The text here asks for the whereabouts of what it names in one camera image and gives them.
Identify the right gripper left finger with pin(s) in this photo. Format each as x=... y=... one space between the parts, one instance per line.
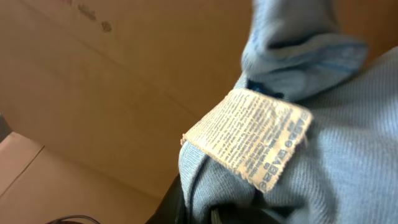
x=172 y=209

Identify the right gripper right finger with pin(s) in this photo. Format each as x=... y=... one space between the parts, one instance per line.
x=231 y=214

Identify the light blue t-shirt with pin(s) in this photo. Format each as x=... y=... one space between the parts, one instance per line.
x=310 y=136

